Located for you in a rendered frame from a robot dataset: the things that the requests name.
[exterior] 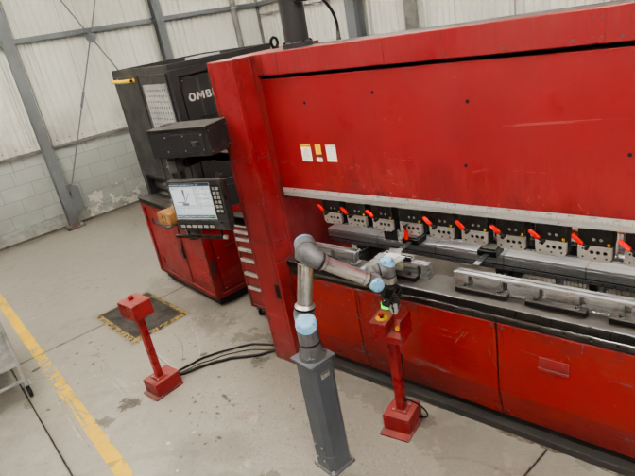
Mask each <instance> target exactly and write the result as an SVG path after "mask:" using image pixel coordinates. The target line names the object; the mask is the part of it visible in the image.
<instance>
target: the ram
mask: <svg viewBox="0 0 635 476"><path fill-rule="evenodd" d="M261 82H262V87H263V92H264V97H265V102H266V109H267V114H268V119H269V123H270V128H271V133H272V138H273V142H274V146H275V151H276V156H277V161H278V165H279V170H280V175H281V180H282V184H283V187H286V188H297V189H306V190H316V191H326V192H336V193H346V194H356V195H366V196H384V197H395V198H404V199H415V200H424V201H435V202H444V203H454V204H464V205H473V206H484V207H493V208H504V209H513V210H523V211H533V212H543V213H562V214H572V215H582V216H591V217H602V218H611V219H622V220H631V221H635V43H633V44H622V45H612V46H601V47H592V48H581V49H571V50H561V51H551V52H540V53H530V54H521V55H510V56H500V57H489V58H480V59H460V60H450V61H440V62H429V63H419V64H409V65H399V66H388V67H378V68H368V69H358V70H348V71H338V72H328V73H317V74H307V75H297V76H277V77H269V78H266V79H262V80H261ZM300 144H306V145H310V147H311V153H312V158H313V161H304V160H303V158H302V154H301V148H300ZM315 145H320V148H321V154H322V155H316V150H315ZM325 145H335V150H336V156H337V161H338V162H330V161H327V156H326V150H325ZM317 157H322V159H323V161H317ZM284 195H285V196H299V197H308V198H316V199H326V200H334V201H343V202H351V203H360V204H369V205H377V206H386V207H395V208H404V209H412V210H421V211H429V212H438V213H455V214H464V215H472V216H481V217H489V218H498V219H506V220H516V221H524V222H533V223H542V224H550V225H559V226H567V227H576V228H585V229H594V230H610V231H619V232H627V233H635V228H631V227H622V226H613V225H603V224H594V223H585V222H575V221H566V220H557V219H548V218H538V217H530V216H520V215H511V214H502V213H493V212H475V211H466V210H457V209H447V208H439V207H429V206H420V205H410V204H402V203H392V202H383V201H374V200H365V199H355V198H346V197H337V196H327V195H310V194H301V193H291V192H284Z"/></svg>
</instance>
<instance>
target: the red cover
mask: <svg viewBox="0 0 635 476"><path fill-rule="evenodd" d="M631 41H635V1H630V2H624V3H616V4H609V5H605V6H596V7H589V8H576V9H569V10H563V11H556V12H549V13H542V14H535V15H528V16H522V17H515V18H507V19H501V20H494V21H487V22H481V23H473V24H466V25H454V26H447V27H440V28H433V29H426V30H420V31H413V32H405V33H399V34H392V35H386V36H379V37H371V38H365V39H358V40H351V41H345V42H331V43H325V44H318V45H311V46H304V47H298V48H292V49H285V50H277V51H270V52H264V53H260V54H255V55H254V60H255V65H256V70H257V75H258V77H267V76H277V75H287V74H296V73H307V72H316V71H327V70H336V69H346V68H356V67H366V66H375V65H386V64H395V63H405V62H415V61H425V60H444V59H453V58H464V57H473V56H483V55H493V54H503V53H512V52H523V51H532V50H542V49H552V48H561V47H572V46H581V45H591V44H597V43H598V44H602V43H620V42H631Z"/></svg>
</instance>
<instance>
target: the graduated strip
mask: <svg viewBox="0 0 635 476"><path fill-rule="evenodd" d="M283 191H284V192H291V193H301V194H310V195H319V196H337V197H346V198H355V199H365V200H374V201H383V202H392V203H402V204H410V205H420V206H429V207H439V208H447V209H457V210H466V211H475V212H484V213H502V214H511V215H520V216H530V217H538V218H548V219H557V220H566V221H575V222H585V223H594V224H603V225H613V226H622V227H631V228H635V221H631V220H622V219H611V218H602V217H591V216H582V215H572V214H562V213H552V212H533V211H523V210H513V209H504V208H493V207H484V206H473V205H464V204H454V203H444V202H435V201H424V200H415V199H404V198H395V197H384V196H375V195H356V194H346V193H336V192H326V191H316V190H306V189H297V188H286V187H283Z"/></svg>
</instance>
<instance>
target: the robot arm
mask: <svg viewBox="0 0 635 476"><path fill-rule="evenodd" d="M294 248H295V262H296V263H297V264H298V291H297V302H296V303H295V305H294V313H293V316H294V319H295V328H296V331H297V335H298V339H299V343H300V351H299V358H300V361H301V362H302V363H304V364H315V363H318V362H320V361H322V360H323V359H324V358H325V356H326V349H325V347H324V346H323V345H322V343H321V342H320V337H319V332H318V322H317V320H316V316H315V312H316V305H315V303H314V302H313V269H316V270H318V271H320V270H324V271H327V272H329V273H332V274H335V275H337V276H339V277H342V278H344V279H347V280H350V281H354V282H357V283H359V284H362V285H365V286H367V287H369V288H370V289H371V290H372V291H373V292H375V293H379V292H381V291H382V290H383V289H384V287H386V291H385V294H384V297H383V300H382V303H381V304H382V306H383V307H387V308H388V309H389V310H390V311H391V312H392V313H393V314H394V315H396V314H397V313H398V311H399V308H400V305H401V302H400V301H399V297H400V295H401V297H402V295H403V291H402V294H401V290H402V287H399V284H398V280H397V276H396V271H395V264H394V262H393V259H392V258H391V257H389V256H385V257H383V258H381V259H380V262H379V263H376V264H372V265H368V266H365V267H362V268H357V267H355V266H352V265H350V264H347V263H343V262H340V261H339V260H336V259H334V258H331V257H328V256H327V254H326V253H324V252H322V251H320V250H319V249H318V247H317V244H316V240H315V239H314V238H313V237H312V236H311V235H309V234H302V235H300V236H298V237H297V238H296V239H295V242H294ZM382 276H383V280H382V278H381V277H382ZM399 288H400V289H399ZM393 307H394V308H393Z"/></svg>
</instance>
